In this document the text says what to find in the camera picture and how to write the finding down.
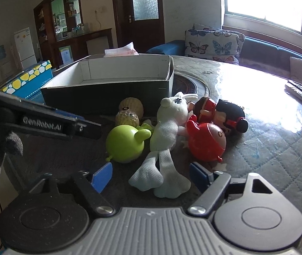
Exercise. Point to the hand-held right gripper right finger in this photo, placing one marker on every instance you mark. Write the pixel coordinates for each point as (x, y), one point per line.
(199, 175)

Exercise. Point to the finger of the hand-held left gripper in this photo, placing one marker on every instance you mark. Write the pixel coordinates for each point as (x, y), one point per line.
(87, 130)

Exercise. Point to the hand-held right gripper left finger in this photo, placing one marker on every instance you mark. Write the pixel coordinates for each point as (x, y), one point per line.
(102, 174)

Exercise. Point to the red round plastic toy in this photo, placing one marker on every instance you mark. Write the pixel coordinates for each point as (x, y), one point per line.
(206, 142)

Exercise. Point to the green round plastic toy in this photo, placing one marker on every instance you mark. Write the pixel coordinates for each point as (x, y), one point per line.
(123, 144)

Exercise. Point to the black and white cardboard box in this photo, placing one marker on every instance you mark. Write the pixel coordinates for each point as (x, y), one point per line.
(100, 93)

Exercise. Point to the yellow textured rubber toy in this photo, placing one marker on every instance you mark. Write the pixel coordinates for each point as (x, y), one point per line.
(131, 109)

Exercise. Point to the white knitted rabbit plush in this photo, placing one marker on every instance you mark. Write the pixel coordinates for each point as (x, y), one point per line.
(166, 127)

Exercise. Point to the red dressed doll figure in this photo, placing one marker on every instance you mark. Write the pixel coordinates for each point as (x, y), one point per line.
(205, 109)

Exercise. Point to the black dressed doll figure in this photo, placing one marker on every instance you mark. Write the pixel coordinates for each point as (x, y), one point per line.
(232, 111)

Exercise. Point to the person's left hand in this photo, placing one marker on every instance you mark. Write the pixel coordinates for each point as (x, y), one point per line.
(12, 144)

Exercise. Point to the blue dotted tissue box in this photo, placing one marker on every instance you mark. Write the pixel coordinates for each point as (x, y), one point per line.
(28, 77)

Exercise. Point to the grey quilted star table cover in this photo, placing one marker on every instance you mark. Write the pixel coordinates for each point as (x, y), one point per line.
(268, 148)

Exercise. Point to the blue paper sign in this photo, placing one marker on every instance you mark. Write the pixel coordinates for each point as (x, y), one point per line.
(65, 54)

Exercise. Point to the white fridge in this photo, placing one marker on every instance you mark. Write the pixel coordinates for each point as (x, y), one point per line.
(25, 46)

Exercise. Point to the dark wooden cabinet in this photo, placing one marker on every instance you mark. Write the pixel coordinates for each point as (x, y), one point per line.
(57, 45)

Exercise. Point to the pink tissue pack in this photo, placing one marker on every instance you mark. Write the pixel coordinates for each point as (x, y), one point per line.
(121, 51)

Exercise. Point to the round black table hob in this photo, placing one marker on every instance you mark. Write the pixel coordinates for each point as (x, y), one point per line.
(188, 86)

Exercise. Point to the dark wooden glass door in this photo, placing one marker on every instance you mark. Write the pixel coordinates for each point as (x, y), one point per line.
(140, 18)

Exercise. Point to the butterfly print pillow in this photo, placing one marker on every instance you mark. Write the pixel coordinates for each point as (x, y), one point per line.
(212, 45)

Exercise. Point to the blue sofa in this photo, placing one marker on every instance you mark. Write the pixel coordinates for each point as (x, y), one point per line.
(268, 55)

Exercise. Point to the window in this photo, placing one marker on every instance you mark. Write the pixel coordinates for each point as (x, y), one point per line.
(268, 2)

